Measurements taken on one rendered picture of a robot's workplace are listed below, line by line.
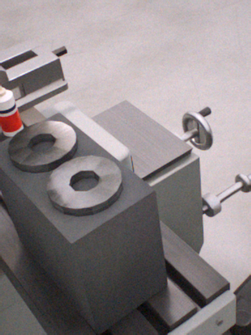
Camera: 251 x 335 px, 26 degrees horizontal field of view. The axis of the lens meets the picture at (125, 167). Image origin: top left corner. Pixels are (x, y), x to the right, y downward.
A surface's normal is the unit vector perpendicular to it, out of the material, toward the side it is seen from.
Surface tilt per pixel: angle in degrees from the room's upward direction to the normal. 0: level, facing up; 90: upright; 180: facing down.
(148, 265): 90
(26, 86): 90
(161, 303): 0
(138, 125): 0
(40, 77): 90
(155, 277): 90
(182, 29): 0
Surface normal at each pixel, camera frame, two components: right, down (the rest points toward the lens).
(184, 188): 0.58, 0.49
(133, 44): -0.13, -0.74
